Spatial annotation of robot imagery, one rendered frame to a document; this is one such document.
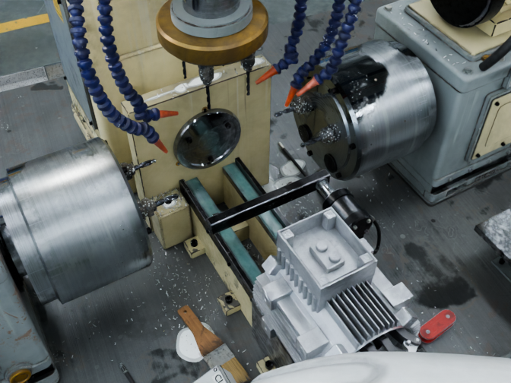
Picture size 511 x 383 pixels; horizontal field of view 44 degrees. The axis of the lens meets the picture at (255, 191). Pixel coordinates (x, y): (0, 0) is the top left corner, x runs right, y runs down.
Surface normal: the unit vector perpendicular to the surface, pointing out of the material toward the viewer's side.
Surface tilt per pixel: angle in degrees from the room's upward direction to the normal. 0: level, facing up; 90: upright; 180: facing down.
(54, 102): 0
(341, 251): 0
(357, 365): 41
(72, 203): 28
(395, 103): 47
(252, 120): 90
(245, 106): 90
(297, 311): 0
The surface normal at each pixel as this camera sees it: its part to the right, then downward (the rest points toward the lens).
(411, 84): 0.31, -0.11
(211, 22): 0.00, -0.66
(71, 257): 0.44, 0.32
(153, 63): 0.49, 0.65
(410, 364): -0.03, -0.99
